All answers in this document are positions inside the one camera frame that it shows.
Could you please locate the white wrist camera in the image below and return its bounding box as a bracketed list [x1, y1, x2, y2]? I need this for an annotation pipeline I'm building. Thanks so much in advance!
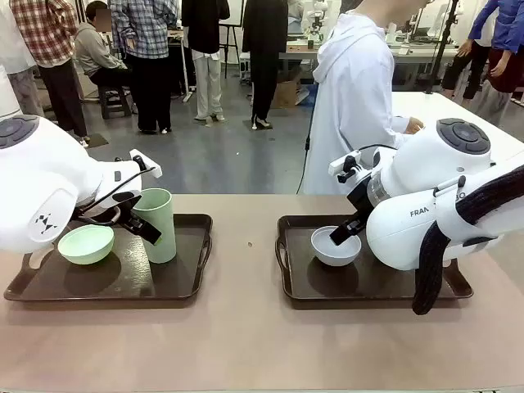
[129, 148, 163, 178]
[328, 150, 362, 183]

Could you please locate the thin black camera cable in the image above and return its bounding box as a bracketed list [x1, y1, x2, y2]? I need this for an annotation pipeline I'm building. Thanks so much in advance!
[358, 143, 400, 155]

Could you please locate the bystander in blue plaid shirt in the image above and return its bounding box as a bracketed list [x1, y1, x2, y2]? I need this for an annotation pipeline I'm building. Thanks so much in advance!
[109, 0, 181, 135]

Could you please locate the white bowl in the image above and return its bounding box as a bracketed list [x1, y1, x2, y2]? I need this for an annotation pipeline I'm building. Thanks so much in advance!
[310, 225, 363, 267]

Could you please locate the person's right forearm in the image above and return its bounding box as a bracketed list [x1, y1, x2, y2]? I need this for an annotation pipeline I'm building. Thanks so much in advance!
[382, 115, 410, 144]

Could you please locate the bystander dressed in black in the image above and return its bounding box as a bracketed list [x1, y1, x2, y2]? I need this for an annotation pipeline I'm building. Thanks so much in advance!
[241, 0, 291, 131]

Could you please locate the bystander in red plaid shirt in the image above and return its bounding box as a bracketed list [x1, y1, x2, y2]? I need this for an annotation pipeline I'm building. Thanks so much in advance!
[8, 0, 90, 147]

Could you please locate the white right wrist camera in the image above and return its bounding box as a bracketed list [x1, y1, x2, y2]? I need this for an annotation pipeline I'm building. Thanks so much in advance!
[328, 150, 362, 183]

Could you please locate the seated bystander in grey hoodie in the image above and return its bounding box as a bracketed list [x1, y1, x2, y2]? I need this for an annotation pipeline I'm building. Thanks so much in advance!
[75, 0, 138, 115]

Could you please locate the cardboard box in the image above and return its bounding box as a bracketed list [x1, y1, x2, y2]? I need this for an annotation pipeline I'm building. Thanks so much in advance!
[272, 79, 303, 110]

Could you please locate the tall light green cup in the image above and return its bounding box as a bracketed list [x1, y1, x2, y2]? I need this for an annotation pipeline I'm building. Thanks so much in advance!
[131, 187, 178, 264]

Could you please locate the black braided cable sleeve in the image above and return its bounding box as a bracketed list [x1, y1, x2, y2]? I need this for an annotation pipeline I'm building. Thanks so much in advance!
[411, 165, 524, 315]

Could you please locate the light green bowl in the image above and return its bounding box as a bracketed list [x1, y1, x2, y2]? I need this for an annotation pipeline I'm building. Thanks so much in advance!
[56, 224, 115, 266]

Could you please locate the black hanging cable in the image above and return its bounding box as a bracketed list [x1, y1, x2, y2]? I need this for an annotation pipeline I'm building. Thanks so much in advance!
[296, 104, 315, 194]

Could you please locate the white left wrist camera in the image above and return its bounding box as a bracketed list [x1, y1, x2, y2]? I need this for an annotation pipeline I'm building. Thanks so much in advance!
[129, 148, 163, 178]

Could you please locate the whiteboard on easel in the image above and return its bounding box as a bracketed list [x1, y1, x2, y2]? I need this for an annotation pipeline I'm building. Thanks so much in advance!
[219, 0, 246, 79]

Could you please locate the background workbench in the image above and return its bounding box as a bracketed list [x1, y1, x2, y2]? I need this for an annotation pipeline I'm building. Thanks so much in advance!
[286, 36, 463, 79]

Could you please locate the bystander in light grey clothes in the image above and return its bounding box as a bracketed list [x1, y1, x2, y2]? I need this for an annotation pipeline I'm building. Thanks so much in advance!
[0, 0, 44, 118]

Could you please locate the bystander in blue jacket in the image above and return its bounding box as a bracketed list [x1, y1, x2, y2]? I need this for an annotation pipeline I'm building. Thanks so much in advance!
[440, 0, 524, 128]

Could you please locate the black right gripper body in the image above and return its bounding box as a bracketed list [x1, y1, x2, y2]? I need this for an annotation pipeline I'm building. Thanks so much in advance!
[346, 175, 375, 224]

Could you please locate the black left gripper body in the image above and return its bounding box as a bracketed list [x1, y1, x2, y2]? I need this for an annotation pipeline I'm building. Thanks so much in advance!
[112, 190, 145, 235]

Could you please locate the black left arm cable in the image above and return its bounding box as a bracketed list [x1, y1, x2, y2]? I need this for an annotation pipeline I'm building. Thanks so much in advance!
[73, 165, 157, 227]

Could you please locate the person's right hand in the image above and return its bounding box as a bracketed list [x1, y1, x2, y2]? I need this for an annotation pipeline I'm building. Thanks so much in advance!
[404, 117, 426, 136]

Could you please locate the bystander in white trousers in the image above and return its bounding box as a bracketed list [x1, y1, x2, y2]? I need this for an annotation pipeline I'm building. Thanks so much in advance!
[181, 0, 231, 123]

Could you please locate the dark wooden stool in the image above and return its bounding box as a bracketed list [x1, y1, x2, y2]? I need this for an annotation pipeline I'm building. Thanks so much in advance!
[97, 84, 134, 120]

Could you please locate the person in white coat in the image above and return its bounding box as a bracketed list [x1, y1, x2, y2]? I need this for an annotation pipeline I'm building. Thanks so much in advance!
[302, 0, 425, 196]

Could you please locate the black tripod stand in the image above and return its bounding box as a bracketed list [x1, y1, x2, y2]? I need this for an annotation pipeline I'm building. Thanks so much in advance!
[425, 0, 462, 96]

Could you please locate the dark brown serving tray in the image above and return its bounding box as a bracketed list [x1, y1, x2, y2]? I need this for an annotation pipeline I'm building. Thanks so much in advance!
[3, 213, 214, 303]
[274, 215, 475, 302]

